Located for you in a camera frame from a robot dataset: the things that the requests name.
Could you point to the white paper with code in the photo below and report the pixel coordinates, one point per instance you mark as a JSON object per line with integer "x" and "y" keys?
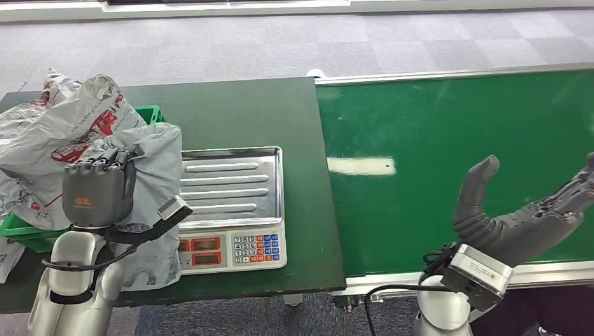
{"x": 9, "y": 259}

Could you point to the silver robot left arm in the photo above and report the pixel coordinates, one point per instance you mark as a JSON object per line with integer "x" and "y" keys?
{"x": 74, "y": 252}

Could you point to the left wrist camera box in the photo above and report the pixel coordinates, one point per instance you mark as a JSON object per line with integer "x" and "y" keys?
{"x": 172, "y": 207}

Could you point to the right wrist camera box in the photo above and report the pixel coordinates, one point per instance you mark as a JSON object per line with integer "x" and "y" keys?
{"x": 478, "y": 273}

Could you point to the large grey red-print package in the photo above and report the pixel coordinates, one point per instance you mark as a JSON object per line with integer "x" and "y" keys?
{"x": 46, "y": 125}

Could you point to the green plastic crate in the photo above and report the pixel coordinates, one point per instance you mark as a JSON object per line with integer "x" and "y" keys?
{"x": 18, "y": 234}

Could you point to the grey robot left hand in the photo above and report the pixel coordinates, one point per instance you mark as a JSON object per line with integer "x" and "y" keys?
{"x": 97, "y": 195}

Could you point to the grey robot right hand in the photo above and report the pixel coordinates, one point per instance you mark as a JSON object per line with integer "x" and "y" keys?
{"x": 519, "y": 232}

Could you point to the metal bracket under conveyor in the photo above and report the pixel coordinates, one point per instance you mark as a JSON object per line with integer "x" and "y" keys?
{"x": 345, "y": 304}

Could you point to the white electronic scale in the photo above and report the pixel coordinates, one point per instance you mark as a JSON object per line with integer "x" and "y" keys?
{"x": 260, "y": 250}

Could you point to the steel scale tray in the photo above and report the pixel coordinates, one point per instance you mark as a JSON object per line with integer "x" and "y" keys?
{"x": 227, "y": 185}

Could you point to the grey courier bag package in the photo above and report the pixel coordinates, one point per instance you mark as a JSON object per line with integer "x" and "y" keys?
{"x": 158, "y": 157}

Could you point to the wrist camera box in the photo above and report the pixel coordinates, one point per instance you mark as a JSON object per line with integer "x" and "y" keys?
{"x": 478, "y": 273}
{"x": 172, "y": 207}

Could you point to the crumpled white red package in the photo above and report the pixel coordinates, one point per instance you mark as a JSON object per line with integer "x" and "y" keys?
{"x": 60, "y": 86}

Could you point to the white round cap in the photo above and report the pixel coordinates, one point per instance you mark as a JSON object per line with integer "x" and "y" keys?
{"x": 317, "y": 73}

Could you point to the dark green table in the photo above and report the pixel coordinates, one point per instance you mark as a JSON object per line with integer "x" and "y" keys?
{"x": 241, "y": 116}

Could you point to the white table foot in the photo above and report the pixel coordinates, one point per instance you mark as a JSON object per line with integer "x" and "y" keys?
{"x": 293, "y": 300}

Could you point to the white baseboard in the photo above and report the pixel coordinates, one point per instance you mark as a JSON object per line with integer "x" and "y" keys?
{"x": 417, "y": 7}

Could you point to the green conveyor belt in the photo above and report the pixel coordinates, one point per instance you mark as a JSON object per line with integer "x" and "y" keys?
{"x": 417, "y": 120}

